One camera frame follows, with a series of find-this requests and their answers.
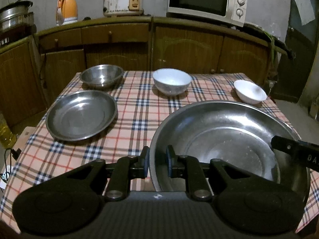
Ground large steel plate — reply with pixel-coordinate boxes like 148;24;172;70
149;100;310;202
45;90;118;142

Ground shallow white bowl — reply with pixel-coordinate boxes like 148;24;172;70
234;80;267;105

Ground blue-white ceramic bowl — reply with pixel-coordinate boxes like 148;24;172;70
153;68;192;96

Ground steel mixing bowl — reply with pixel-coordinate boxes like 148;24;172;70
80;64;124;88

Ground dark door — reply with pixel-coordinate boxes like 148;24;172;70
271;0;318;103

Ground cooking oil bottle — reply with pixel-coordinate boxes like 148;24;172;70
0;113;17;149

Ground green cloth on cabinet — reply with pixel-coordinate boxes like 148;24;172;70
245;22;291;85

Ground brown wooden sideboard cabinet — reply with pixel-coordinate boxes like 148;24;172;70
0;15;290;130

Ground orange electric kettle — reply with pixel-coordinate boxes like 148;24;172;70
56;0;78;26

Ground white microwave oven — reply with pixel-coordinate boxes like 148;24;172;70
168;0;247;27

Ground stacked steel steamer pot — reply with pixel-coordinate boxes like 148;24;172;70
1;1;34;32

